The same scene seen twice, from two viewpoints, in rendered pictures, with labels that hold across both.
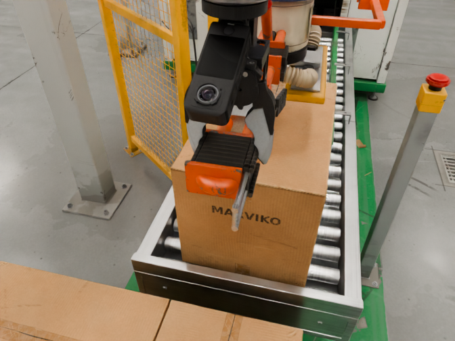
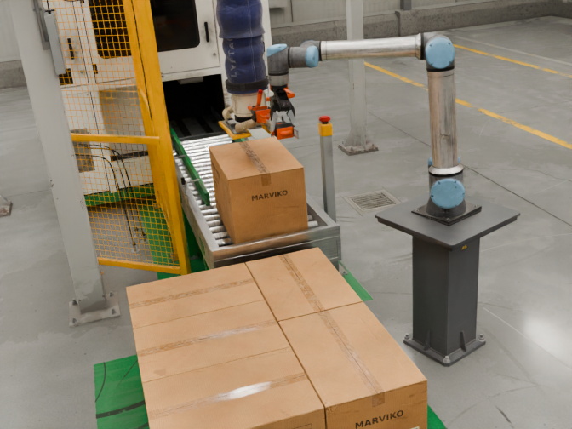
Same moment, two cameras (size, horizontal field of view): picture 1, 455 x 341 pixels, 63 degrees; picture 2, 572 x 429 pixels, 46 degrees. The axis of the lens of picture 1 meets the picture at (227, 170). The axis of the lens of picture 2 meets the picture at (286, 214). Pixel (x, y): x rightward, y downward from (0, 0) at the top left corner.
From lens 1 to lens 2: 263 cm
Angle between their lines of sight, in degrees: 29
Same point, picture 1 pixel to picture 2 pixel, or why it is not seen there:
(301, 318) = not seen: hidden behind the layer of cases
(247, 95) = not seen: hidden behind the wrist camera
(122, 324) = (228, 276)
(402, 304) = (366, 275)
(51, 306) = (182, 285)
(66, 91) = (78, 201)
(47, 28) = (68, 153)
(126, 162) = not seen: hidden behind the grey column
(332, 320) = (328, 243)
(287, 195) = (287, 174)
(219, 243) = (258, 222)
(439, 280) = (381, 258)
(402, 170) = (328, 175)
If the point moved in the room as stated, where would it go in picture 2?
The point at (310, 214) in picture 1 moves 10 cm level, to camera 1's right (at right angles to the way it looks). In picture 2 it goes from (300, 180) to (316, 175)
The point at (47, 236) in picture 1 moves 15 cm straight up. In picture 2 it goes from (74, 343) to (68, 321)
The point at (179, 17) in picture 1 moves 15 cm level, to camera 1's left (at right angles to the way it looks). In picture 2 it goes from (165, 123) to (140, 129)
